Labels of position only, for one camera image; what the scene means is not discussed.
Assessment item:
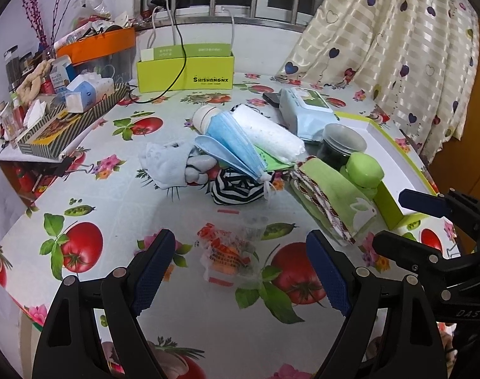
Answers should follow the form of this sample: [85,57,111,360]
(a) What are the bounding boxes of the white fluffy towel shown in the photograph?
[231,105,306,163]

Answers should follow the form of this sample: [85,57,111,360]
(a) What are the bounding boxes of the orange storage box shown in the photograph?
[56,27,135,65]

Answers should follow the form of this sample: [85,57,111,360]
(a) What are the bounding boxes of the orange printed plastic bag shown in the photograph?
[196,216,267,289]

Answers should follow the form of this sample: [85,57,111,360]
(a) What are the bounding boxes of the striped cardboard tray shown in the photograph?
[17,83,129,159]

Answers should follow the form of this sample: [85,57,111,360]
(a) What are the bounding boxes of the heart patterned curtain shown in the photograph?
[276,0,480,162]

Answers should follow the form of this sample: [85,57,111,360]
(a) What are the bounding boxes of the clear plastic lidded cup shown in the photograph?
[317,123,367,170]

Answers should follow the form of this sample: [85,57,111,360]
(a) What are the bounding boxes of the beige braided toy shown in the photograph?
[16,59,54,105]

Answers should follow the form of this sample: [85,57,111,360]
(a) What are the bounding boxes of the wet wipes pack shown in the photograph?
[279,87,338,142]

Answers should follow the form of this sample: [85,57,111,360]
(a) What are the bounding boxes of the blue white carton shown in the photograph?
[49,56,77,94]

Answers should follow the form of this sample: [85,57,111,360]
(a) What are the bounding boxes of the blue face mask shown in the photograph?
[195,111,272,199]

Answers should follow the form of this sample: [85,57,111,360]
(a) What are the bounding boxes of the white tray green rim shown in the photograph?
[337,112,436,232]

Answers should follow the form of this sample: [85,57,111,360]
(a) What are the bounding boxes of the dark glass jar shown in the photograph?
[4,45,21,92]

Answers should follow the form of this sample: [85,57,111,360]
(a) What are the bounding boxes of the green plastic bottle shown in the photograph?
[339,152,385,199]

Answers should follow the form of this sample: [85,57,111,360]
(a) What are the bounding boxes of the green cloth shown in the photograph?
[255,146,293,172]

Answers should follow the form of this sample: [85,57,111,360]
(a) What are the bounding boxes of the black white striped cloth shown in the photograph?
[209,168,265,205]

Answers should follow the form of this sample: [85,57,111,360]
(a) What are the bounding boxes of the blue white tissue pack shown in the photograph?
[64,73,115,114]

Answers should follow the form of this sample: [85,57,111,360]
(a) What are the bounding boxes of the purple dried flower branches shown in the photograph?
[17,0,91,54]

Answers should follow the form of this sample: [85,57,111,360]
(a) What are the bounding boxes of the white charging cable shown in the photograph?
[146,3,178,54]

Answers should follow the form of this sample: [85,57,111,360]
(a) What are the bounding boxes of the white rolled sock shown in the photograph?
[191,105,222,134]

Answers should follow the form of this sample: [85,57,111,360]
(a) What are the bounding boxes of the green rabbit towel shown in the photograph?
[291,157,377,245]

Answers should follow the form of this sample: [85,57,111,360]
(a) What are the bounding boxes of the green inner box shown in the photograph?
[141,43,231,62]

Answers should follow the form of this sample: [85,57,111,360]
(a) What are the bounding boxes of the yellow-green cardboard box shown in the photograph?
[136,55,235,93]

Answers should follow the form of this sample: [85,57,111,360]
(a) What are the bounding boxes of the black smartphone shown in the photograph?
[262,93,280,108]

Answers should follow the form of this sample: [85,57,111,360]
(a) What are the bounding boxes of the light grey cloth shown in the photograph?
[139,141,219,190]

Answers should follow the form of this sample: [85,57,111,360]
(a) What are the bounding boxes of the black cable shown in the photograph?
[127,0,188,105]

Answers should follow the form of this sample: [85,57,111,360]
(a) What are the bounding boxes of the black binder clip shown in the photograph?
[33,157,93,177]

